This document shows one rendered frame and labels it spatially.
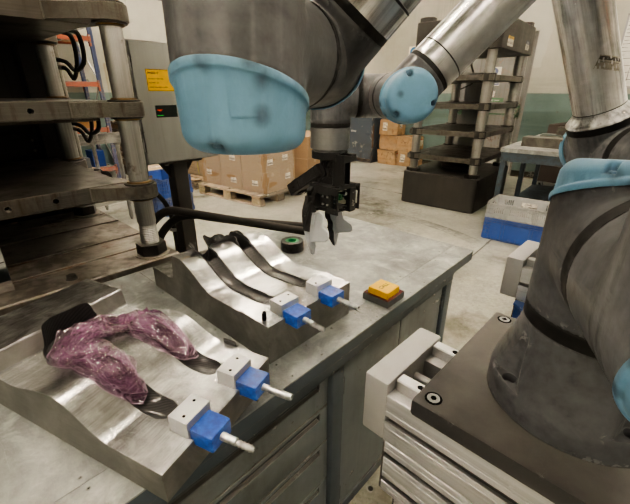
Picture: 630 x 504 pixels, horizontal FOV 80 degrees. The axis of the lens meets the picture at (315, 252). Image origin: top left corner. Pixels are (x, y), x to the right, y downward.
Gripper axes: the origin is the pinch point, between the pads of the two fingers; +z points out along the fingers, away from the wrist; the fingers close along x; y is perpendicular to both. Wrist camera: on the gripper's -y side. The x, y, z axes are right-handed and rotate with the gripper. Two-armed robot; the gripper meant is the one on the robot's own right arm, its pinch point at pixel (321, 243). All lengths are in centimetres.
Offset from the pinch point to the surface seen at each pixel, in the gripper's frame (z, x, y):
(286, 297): 9.2, -10.4, -0.3
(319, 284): 9.2, -1.4, 0.9
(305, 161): 60, 327, -324
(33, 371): 14, -52, -19
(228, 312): 14.2, -17.7, -11.4
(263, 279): 12.6, -4.3, -15.4
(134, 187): -3, -10, -71
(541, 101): -17, 637, -116
